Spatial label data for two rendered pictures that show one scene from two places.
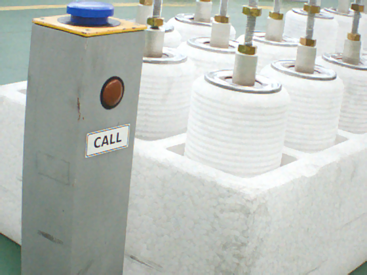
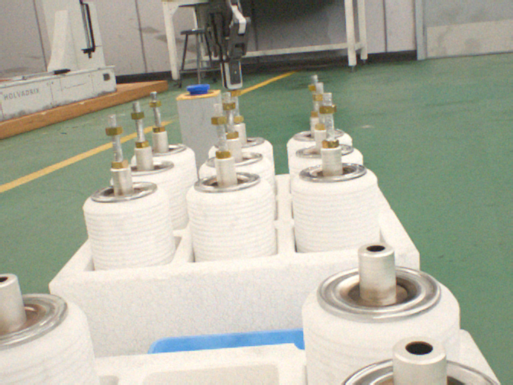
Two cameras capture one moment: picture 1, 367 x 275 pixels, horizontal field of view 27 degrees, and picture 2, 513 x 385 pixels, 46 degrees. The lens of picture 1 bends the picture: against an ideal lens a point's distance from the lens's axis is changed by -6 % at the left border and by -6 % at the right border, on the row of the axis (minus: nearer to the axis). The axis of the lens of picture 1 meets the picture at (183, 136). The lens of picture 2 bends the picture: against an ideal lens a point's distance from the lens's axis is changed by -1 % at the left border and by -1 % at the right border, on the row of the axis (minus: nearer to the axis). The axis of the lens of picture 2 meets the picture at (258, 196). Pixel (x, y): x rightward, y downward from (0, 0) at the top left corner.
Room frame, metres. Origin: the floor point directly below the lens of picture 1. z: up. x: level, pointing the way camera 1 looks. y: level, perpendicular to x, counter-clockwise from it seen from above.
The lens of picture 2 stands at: (1.56, -0.44, 0.42)
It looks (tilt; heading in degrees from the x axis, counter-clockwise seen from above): 15 degrees down; 146
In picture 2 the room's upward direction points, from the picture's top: 6 degrees counter-clockwise
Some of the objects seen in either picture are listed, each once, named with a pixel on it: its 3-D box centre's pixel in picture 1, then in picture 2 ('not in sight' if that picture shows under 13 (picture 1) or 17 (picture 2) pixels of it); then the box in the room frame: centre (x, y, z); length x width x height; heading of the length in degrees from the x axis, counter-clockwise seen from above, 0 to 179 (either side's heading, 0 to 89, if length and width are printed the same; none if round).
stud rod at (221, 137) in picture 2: (277, 2); (221, 138); (1.00, -0.10, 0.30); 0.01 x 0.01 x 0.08; 76
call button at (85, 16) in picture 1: (89, 15); (198, 91); (0.63, 0.09, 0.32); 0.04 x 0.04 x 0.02
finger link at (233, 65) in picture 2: not in sight; (235, 66); (0.83, 0.04, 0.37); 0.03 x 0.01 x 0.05; 169
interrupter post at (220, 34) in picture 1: (220, 35); (233, 150); (0.90, -0.03, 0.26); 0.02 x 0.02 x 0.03
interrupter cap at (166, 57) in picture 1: (151, 55); (239, 143); (0.81, 0.04, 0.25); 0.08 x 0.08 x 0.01
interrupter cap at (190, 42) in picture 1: (219, 46); (234, 160); (0.90, -0.03, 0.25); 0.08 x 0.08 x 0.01
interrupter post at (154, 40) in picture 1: (153, 43); (238, 134); (0.81, 0.04, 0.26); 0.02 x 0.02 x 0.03
